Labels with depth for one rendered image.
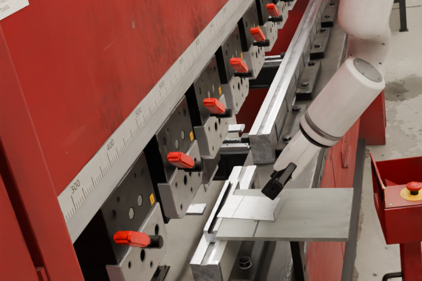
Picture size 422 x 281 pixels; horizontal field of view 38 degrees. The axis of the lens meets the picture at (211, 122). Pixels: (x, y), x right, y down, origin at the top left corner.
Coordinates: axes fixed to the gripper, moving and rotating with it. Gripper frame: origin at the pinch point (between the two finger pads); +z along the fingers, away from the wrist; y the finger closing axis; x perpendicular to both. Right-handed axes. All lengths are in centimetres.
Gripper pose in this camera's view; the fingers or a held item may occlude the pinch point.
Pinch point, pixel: (275, 182)
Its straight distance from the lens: 129.0
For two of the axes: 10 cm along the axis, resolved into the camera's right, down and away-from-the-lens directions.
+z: -4.5, 6.8, 5.7
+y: -3.8, 4.3, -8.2
